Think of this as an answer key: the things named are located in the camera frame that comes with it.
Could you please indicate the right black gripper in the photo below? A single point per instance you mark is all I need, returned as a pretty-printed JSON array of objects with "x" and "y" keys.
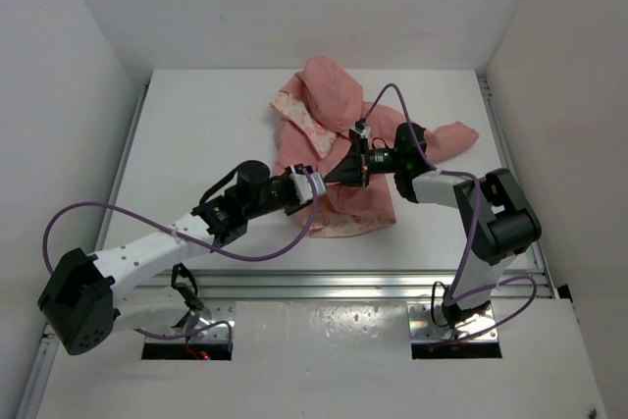
[{"x": 350, "y": 171}]

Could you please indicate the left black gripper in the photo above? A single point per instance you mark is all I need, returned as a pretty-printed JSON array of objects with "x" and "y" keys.
[{"x": 292, "y": 206}]

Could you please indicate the pink hooded zip jacket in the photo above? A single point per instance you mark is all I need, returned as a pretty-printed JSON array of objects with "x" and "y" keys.
[{"x": 316, "y": 109}]

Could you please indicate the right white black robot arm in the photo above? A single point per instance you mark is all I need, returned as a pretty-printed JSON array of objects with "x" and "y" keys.
[{"x": 497, "y": 218}]

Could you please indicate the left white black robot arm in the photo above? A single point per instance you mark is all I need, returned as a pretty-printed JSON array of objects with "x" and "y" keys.
[{"x": 144, "y": 285}]

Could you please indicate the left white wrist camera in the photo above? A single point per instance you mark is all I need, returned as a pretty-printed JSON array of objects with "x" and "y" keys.
[{"x": 307, "y": 183}]

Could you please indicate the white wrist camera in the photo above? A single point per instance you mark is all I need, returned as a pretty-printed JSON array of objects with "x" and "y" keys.
[
  {"x": 307, "y": 183},
  {"x": 362, "y": 130}
]

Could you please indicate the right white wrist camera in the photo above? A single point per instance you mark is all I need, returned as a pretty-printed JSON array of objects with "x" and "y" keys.
[{"x": 362, "y": 130}]

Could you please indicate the aluminium front rail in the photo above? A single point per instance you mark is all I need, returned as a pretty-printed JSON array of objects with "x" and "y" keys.
[{"x": 317, "y": 285}]

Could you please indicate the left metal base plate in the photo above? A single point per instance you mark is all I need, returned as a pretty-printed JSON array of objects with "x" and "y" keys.
[{"x": 214, "y": 324}]

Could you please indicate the metal base plate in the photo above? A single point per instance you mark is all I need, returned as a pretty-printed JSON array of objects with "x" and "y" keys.
[
  {"x": 214, "y": 324},
  {"x": 428, "y": 326}
]

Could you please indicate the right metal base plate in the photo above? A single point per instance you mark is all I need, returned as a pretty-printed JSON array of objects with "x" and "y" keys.
[{"x": 428, "y": 326}]

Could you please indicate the right aluminium side rail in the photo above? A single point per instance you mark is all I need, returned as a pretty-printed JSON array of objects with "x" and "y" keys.
[{"x": 505, "y": 158}]

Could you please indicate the aluminium side rail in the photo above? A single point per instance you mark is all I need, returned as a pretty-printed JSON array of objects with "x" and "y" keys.
[
  {"x": 48, "y": 343},
  {"x": 505, "y": 158}
]

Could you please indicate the left aluminium side rail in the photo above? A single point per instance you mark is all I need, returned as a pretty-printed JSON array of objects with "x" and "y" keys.
[{"x": 48, "y": 343}]

